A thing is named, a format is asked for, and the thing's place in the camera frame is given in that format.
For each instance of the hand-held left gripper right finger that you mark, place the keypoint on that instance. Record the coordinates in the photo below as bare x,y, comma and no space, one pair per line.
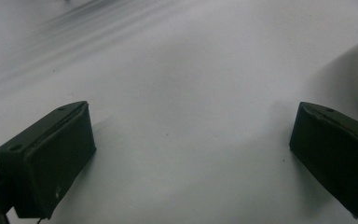
335,158

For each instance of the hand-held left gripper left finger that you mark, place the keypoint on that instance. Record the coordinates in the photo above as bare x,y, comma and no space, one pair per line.
49,158

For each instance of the light blue table mat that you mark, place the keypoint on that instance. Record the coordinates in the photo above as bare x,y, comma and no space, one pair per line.
180,93

